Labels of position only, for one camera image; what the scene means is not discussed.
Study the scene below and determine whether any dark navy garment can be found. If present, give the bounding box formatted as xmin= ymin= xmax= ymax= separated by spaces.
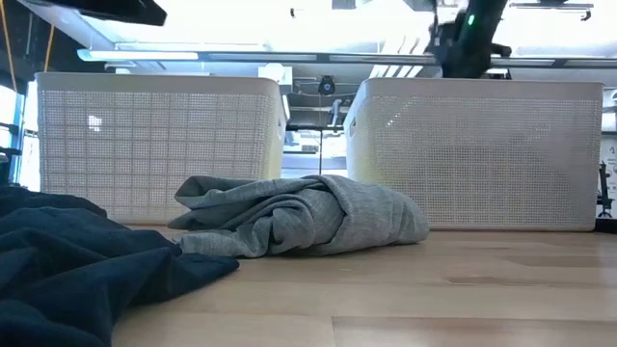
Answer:
xmin=0 ymin=186 xmax=241 ymax=347

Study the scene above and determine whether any yellow hanging cable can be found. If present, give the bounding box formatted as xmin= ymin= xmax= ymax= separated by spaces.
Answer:
xmin=0 ymin=0 xmax=18 ymax=93
xmin=42 ymin=23 xmax=56 ymax=73

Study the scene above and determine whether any black office chair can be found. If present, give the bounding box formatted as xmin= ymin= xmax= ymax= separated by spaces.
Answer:
xmin=596 ymin=161 xmax=616 ymax=221

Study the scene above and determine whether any long ceiling light fixture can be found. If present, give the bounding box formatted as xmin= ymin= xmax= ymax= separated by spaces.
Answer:
xmin=76 ymin=47 xmax=200 ymax=63

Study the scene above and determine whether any white ceiling device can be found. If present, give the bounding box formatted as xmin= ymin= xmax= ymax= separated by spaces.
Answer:
xmin=257 ymin=62 xmax=294 ymax=88

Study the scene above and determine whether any horizontal metal frame bar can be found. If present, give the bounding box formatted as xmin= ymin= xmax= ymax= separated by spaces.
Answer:
xmin=76 ymin=49 xmax=617 ymax=68

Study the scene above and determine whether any white perforated plastic basket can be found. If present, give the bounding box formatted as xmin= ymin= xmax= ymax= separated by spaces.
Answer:
xmin=34 ymin=71 xmax=289 ymax=226
xmin=342 ymin=76 xmax=604 ymax=232

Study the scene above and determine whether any light grey knit sweater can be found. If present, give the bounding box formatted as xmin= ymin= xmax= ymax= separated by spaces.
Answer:
xmin=167 ymin=173 xmax=430 ymax=259

